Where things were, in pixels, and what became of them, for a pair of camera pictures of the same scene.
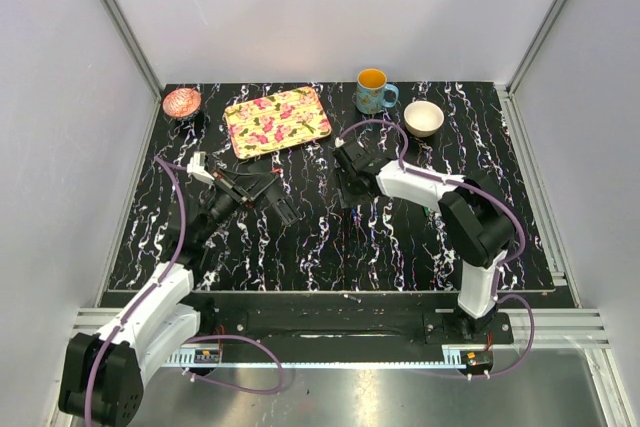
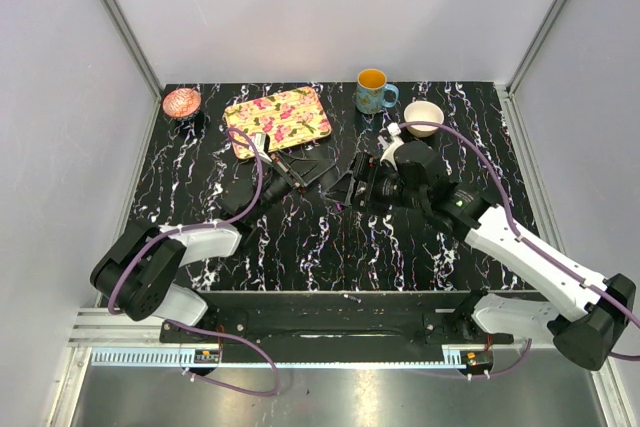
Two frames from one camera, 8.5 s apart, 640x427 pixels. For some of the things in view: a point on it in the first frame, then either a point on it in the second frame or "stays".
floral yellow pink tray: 275,122 stays
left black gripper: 245,188 → 306,171
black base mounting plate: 349,319 stays
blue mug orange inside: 373,93 stays
